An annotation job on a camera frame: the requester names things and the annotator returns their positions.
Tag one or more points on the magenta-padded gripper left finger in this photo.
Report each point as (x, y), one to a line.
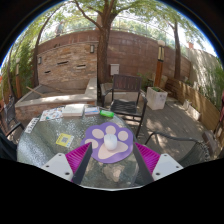
(60, 165)

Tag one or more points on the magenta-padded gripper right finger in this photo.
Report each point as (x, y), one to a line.
(165, 165)

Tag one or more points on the white computer mouse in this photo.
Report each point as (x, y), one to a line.
(110, 142)

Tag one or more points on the purple paw-print mouse pad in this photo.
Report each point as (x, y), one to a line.
(91, 146)

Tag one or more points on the yellow code card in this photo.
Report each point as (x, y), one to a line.
(64, 140)

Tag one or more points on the white patterned leaflet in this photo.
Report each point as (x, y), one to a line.
(31, 125)

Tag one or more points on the black metal armchair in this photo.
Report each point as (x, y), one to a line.
(6, 148)

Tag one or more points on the thick white book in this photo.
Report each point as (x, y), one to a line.
(73, 110)

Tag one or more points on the white long planter box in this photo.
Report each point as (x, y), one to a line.
(192, 111)

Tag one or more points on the white and blue book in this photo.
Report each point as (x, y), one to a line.
(92, 110)

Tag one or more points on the stone raised garden bed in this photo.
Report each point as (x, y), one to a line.
(56, 99)

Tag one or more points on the white square planter box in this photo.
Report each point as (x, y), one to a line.
(156, 99)

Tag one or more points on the green wipes packet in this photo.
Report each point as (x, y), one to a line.
(107, 113)

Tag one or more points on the wooden slat fence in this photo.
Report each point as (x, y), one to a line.
(196, 100)

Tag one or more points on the black mesh metal chair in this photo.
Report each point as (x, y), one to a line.
(10, 110)

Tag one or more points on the wooden stick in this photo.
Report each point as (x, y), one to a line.
(34, 91)

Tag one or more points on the stone bench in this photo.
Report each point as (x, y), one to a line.
(106, 90)

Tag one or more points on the leaning thin tree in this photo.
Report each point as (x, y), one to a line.
(35, 66)

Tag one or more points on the slim dark tree trunk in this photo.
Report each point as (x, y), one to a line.
(176, 56)

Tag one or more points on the large forked tree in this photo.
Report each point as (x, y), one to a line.
(103, 53)

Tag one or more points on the person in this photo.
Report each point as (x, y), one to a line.
(59, 29)

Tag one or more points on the black wall lamp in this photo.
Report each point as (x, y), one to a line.
(92, 49)
(39, 60)

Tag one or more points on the grey wall utility box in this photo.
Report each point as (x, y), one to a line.
(114, 69)

